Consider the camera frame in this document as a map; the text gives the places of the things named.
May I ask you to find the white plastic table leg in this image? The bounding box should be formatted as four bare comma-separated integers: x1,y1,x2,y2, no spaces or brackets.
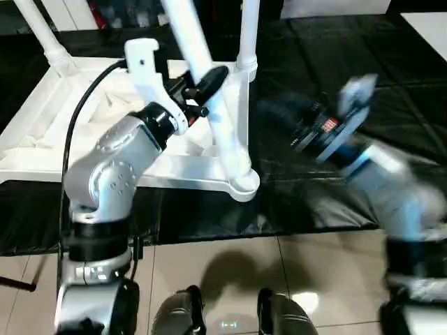
159,0,254,186
236,0,260,83
13,0,80,77

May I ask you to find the white plastic table top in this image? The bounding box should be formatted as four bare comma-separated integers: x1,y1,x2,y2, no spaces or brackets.
0,57,262,204

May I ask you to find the glossy black box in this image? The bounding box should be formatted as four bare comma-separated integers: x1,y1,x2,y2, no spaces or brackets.
258,0,284,22

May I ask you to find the black table mat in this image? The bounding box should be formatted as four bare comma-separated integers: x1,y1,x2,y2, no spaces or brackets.
0,13,447,258

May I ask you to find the white cabinet with glass doors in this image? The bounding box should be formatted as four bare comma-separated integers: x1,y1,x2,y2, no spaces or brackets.
0,0,175,32

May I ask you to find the white flat board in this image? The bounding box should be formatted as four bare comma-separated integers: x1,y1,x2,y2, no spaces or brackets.
400,12,447,60

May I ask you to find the dark left robot foot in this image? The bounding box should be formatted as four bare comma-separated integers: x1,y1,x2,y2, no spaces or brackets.
153,285,205,335

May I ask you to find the black metal floor bar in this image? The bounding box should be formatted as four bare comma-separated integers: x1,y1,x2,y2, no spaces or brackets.
0,277,38,293

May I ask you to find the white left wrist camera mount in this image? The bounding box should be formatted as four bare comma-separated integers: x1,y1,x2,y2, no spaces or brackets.
124,38,186,136

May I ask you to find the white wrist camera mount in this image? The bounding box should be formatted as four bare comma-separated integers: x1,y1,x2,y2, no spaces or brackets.
316,73,380,163
124,38,186,136

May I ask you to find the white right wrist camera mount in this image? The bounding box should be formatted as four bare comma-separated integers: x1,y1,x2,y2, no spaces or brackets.
316,73,380,163

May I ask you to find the white panel with round mount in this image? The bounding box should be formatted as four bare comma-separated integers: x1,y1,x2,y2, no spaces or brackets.
281,0,392,20

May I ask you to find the thin black cable with ferrite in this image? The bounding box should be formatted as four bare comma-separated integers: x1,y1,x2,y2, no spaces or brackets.
129,237,145,281

